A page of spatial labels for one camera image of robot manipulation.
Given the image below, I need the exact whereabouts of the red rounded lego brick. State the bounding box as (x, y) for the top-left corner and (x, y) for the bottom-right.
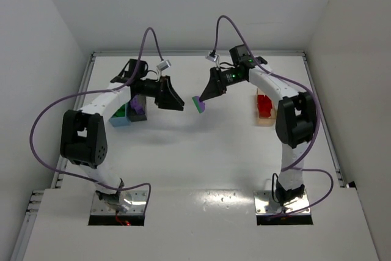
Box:
(257, 94), (273, 118)

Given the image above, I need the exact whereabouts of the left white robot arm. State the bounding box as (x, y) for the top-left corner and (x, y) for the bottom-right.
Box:
(60, 59), (185, 206)

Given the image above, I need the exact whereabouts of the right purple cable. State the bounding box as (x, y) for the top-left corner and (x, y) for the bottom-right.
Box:
(212, 15), (334, 219)

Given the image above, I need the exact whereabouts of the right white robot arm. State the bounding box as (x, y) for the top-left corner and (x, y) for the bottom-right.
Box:
(192, 45), (318, 205)

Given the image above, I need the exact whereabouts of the multicolour lego tower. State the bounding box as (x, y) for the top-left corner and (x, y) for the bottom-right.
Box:
(192, 96), (205, 114)

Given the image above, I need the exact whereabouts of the dark smoky plastic bin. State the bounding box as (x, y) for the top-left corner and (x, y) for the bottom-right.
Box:
(127, 95), (147, 122)

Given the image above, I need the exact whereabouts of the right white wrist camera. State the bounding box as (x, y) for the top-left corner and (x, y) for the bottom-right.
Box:
(205, 51), (219, 63)

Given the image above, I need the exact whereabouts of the purple rounded lego brick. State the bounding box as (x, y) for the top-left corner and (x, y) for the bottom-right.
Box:
(130, 95), (145, 115)

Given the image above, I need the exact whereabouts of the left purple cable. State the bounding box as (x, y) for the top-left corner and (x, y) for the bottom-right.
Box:
(30, 27), (164, 200)

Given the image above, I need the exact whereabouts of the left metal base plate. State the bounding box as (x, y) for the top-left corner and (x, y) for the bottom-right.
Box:
(90, 190), (148, 216)

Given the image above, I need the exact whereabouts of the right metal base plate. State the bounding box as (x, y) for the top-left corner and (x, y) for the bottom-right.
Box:
(254, 190), (312, 215)

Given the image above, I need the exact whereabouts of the metal base plate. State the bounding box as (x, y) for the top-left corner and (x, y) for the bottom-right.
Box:
(90, 190), (148, 216)
(254, 190), (312, 215)

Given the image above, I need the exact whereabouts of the green lego brick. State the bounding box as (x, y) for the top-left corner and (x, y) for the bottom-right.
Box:
(112, 104), (127, 118)

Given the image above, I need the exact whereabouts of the wooden tan bin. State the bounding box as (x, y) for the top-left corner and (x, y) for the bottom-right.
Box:
(256, 88), (277, 127)

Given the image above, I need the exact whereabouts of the purple cable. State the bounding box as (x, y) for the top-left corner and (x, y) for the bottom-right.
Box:
(212, 15), (334, 219)
(30, 27), (164, 200)

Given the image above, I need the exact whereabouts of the aluminium frame rail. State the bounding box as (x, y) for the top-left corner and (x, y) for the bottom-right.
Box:
(16, 51), (350, 260)

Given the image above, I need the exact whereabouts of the blue plastic bin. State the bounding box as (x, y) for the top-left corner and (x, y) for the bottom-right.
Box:
(109, 105), (130, 127)

